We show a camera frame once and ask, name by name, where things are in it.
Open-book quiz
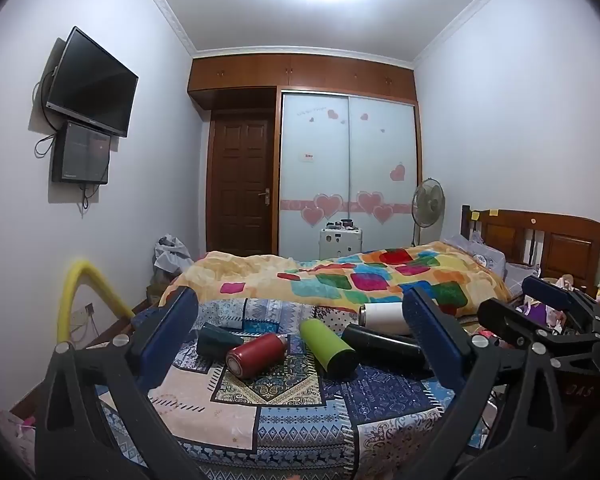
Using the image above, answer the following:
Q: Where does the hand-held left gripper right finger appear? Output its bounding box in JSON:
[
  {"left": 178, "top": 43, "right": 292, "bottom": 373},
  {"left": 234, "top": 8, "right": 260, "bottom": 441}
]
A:
[{"left": 401, "top": 287, "right": 581, "bottom": 480}]

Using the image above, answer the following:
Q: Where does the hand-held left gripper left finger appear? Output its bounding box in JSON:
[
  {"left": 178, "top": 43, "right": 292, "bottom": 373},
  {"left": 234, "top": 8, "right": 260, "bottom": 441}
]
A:
[{"left": 34, "top": 286, "right": 201, "bottom": 480}]

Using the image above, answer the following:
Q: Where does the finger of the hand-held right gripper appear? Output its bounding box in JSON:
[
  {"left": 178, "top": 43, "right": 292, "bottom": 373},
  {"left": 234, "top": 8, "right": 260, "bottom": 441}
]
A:
[
  {"left": 476, "top": 297, "right": 600, "bottom": 357},
  {"left": 521, "top": 274, "right": 600, "bottom": 335}
]

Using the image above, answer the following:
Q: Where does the white cup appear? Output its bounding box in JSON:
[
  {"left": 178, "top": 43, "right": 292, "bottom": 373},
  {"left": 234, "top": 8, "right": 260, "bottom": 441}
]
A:
[{"left": 358, "top": 302, "right": 412, "bottom": 336}]

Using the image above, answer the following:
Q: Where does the black cup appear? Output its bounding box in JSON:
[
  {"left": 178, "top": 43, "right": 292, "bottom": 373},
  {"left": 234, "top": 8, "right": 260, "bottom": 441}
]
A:
[{"left": 341, "top": 323, "right": 431, "bottom": 372}]

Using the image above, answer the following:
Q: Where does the wooden bed headboard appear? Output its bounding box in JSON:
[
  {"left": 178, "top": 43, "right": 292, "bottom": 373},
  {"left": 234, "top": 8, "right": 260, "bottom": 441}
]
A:
[{"left": 461, "top": 205, "right": 600, "bottom": 302}]

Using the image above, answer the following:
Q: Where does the grey pillow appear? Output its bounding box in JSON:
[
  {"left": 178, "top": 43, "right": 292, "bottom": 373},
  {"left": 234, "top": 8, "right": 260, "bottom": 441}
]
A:
[{"left": 444, "top": 232, "right": 509, "bottom": 282}]

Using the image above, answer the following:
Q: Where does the grey cloth pile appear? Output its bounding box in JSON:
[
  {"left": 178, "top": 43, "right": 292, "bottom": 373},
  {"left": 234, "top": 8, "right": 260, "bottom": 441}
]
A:
[{"left": 152, "top": 234, "right": 197, "bottom": 282}]

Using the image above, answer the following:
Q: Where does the red bottle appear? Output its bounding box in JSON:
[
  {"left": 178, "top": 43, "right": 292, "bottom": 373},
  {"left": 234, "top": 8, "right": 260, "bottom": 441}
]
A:
[{"left": 225, "top": 332, "right": 288, "bottom": 380}]

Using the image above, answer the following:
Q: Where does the green bottle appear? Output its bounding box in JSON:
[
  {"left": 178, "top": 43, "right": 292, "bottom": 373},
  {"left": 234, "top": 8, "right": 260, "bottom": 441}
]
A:
[{"left": 299, "top": 318, "right": 359, "bottom": 380}]

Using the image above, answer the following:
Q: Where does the yellow foam tube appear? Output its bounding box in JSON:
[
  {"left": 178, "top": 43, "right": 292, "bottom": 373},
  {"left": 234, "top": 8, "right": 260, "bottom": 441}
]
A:
[{"left": 56, "top": 258, "right": 136, "bottom": 347}]

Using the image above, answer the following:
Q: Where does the colourful patchwork blanket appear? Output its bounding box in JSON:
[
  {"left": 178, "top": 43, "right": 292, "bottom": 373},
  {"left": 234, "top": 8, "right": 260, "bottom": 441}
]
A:
[{"left": 172, "top": 241, "right": 513, "bottom": 319}]

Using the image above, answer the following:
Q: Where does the small white cabinet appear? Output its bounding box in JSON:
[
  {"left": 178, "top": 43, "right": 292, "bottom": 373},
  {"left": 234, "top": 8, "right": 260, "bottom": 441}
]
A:
[{"left": 320, "top": 227, "right": 364, "bottom": 262}]

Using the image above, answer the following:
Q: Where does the standing fan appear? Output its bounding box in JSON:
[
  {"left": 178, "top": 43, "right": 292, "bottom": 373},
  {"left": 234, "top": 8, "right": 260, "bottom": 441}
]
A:
[{"left": 411, "top": 178, "right": 447, "bottom": 248}]

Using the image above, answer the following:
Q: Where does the patterned bed sheet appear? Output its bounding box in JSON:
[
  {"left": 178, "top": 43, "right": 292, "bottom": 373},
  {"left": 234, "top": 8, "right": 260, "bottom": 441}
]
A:
[{"left": 94, "top": 297, "right": 487, "bottom": 480}]

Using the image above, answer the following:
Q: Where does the brown wooden door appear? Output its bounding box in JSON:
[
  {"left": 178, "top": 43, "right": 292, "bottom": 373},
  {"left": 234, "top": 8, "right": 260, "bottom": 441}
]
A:
[{"left": 207, "top": 112, "right": 276, "bottom": 257}]

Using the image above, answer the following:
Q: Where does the wardrobe with heart stickers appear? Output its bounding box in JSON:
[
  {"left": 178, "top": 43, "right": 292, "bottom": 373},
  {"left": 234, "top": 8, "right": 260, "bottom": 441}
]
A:
[{"left": 188, "top": 55, "right": 422, "bottom": 262}]

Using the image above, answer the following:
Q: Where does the black wall-mounted box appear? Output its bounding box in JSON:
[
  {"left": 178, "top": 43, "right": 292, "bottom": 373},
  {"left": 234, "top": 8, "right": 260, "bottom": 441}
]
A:
[{"left": 51, "top": 120, "right": 112, "bottom": 185}]

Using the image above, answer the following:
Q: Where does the black cable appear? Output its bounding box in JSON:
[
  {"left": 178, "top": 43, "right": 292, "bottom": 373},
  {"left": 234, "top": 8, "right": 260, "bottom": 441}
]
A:
[{"left": 32, "top": 67, "right": 61, "bottom": 158}]

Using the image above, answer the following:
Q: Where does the wall-mounted television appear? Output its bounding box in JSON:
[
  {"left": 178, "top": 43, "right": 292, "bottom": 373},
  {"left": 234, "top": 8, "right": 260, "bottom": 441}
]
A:
[{"left": 46, "top": 26, "right": 139, "bottom": 138}]

